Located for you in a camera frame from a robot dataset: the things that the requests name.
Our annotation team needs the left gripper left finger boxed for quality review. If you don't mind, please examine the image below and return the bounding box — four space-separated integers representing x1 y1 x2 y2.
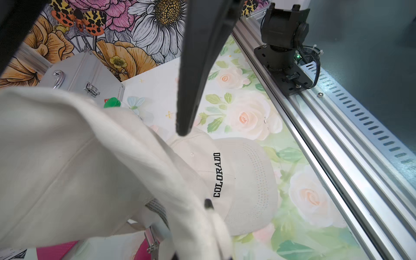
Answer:
1 0 48 73

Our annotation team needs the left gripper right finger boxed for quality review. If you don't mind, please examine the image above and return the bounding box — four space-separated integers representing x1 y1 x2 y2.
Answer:
176 0 244 137

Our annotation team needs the white Colorado cap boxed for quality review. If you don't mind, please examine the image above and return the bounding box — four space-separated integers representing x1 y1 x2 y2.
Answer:
167 128 279 236

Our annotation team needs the plain white cap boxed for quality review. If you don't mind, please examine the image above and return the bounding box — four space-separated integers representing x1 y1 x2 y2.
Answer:
1 87 232 260

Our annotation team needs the pink cap front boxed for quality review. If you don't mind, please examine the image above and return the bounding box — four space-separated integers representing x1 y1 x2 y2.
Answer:
36 238 154 260

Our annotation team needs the silver first aid case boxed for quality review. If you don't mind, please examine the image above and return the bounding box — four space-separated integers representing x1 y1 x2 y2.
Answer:
39 51 125 107

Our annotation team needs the white bottle green lid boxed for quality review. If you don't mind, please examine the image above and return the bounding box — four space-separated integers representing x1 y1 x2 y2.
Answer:
104 97 121 108

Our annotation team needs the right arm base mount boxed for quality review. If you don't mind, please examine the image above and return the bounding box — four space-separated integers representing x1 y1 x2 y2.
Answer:
254 1 323 96

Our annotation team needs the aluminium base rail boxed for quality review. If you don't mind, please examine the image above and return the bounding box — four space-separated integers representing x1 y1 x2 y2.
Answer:
232 17 416 260

